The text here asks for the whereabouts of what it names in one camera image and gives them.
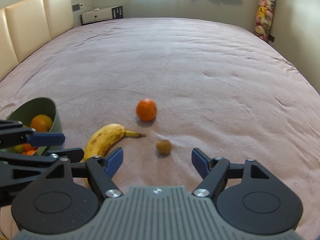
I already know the yellow banana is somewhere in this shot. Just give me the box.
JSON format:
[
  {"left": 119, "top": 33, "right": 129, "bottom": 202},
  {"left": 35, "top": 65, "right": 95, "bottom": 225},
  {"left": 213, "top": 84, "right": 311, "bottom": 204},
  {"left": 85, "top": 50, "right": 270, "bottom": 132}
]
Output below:
[{"left": 81, "top": 122, "right": 147, "bottom": 189}]

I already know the white bedside cabinet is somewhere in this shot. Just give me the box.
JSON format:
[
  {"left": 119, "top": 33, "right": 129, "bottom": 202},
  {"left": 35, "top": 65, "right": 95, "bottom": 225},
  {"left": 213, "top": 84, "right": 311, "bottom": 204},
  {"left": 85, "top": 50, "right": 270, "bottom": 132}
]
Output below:
[{"left": 81, "top": 6, "right": 124, "bottom": 25}]

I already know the cream padded headboard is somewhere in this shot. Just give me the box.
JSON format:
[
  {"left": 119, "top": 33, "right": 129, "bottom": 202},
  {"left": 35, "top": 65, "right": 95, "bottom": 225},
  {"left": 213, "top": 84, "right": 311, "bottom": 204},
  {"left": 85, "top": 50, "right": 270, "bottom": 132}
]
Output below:
[{"left": 1, "top": 0, "right": 74, "bottom": 80}]

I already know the wall socket panel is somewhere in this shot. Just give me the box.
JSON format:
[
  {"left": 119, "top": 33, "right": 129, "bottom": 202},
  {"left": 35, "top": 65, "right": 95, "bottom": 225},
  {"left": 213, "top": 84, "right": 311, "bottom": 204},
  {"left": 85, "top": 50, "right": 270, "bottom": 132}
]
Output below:
[{"left": 72, "top": 3, "right": 84, "bottom": 11}]

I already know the tangerine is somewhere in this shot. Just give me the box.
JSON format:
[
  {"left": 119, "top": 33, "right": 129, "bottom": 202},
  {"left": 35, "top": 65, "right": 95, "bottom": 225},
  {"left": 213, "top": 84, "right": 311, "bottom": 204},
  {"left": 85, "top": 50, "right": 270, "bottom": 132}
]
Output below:
[
  {"left": 136, "top": 99, "right": 157, "bottom": 122},
  {"left": 22, "top": 150, "right": 36, "bottom": 155},
  {"left": 22, "top": 144, "right": 37, "bottom": 152}
]

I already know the plush toy hanging organizer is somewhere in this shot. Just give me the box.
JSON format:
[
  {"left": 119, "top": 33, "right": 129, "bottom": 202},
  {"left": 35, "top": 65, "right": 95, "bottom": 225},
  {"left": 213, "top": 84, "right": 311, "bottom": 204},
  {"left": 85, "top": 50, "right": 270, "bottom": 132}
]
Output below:
[{"left": 254, "top": 0, "right": 276, "bottom": 42}]

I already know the large orange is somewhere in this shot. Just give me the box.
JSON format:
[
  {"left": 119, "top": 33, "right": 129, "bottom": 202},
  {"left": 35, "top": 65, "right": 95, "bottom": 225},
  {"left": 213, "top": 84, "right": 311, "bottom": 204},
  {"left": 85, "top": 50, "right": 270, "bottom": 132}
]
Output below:
[{"left": 30, "top": 114, "right": 53, "bottom": 132}]

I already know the pink bed blanket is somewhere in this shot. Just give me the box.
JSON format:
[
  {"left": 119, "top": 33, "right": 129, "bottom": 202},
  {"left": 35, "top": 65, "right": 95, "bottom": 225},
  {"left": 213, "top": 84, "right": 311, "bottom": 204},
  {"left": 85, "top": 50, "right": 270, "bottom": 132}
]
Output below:
[{"left": 1, "top": 18, "right": 319, "bottom": 239}]

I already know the green yellow pear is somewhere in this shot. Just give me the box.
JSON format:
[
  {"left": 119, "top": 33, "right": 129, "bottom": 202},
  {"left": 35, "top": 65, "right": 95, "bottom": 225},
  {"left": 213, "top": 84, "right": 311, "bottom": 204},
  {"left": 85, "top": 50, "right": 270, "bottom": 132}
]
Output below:
[{"left": 14, "top": 145, "right": 24, "bottom": 154}]

